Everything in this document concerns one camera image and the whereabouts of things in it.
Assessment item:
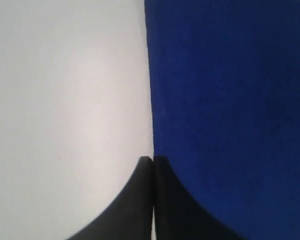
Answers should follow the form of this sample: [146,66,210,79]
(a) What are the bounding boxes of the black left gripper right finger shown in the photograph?
[153,156,243,240]

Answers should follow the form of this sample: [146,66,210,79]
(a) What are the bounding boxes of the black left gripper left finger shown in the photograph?
[70,156,153,240]

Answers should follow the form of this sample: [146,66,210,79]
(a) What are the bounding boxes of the blue towel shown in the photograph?
[144,0,300,240]

